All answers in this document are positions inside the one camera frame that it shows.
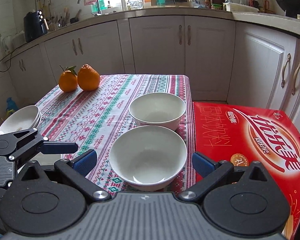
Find white plate with fruit print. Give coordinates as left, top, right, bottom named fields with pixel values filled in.
left=0, top=105, right=40, bottom=135

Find orange without leaf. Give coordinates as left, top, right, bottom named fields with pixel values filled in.
left=77, top=64, right=100, bottom=92

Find white kitchen cabinets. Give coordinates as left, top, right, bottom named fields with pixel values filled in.
left=6, top=15, right=300, bottom=131

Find patterned tablecloth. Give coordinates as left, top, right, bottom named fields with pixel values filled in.
left=36, top=74, right=196, bottom=194

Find orange with leaf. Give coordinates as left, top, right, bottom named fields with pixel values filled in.
left=58, top=66, right=78, bottom=93

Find white pink floral bowl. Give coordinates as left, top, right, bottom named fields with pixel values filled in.
left=129, top=92, right=186, bottom=131

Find red cardboard box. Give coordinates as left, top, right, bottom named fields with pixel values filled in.
left=193, top=102, right=300, bottom=239

